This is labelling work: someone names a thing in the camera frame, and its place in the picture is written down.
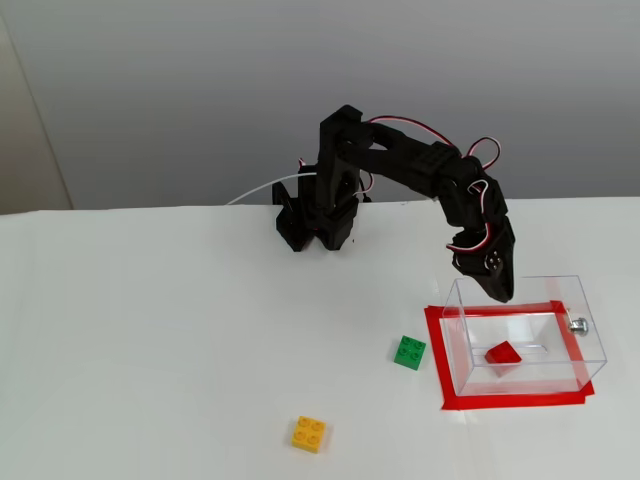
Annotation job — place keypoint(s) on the red lego brick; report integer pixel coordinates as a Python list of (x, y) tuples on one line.
[(504, 354)]

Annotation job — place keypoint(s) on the transparent plastic box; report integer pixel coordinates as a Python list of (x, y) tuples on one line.
[(525, 387)]

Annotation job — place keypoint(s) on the red tape frame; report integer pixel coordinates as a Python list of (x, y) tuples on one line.
[(515, 401)]

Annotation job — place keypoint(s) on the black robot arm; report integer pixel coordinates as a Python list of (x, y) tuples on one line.
[(400, 160)]

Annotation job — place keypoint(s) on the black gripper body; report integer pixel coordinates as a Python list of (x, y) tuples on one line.
[(484, 273)]

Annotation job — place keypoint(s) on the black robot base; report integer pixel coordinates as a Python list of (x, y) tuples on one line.
[(300, 225)]

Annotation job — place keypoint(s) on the silver metal bolt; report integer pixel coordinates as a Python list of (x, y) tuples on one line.
[(579, 326)]

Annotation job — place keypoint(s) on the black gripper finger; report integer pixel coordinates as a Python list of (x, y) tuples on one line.
[(504, 280), (477, 280)]

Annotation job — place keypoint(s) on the green lego brick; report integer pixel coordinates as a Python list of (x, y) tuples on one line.
[(410, 352)]

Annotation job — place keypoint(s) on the yellow lego brick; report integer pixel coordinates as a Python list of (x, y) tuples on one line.
[(310, 434)]

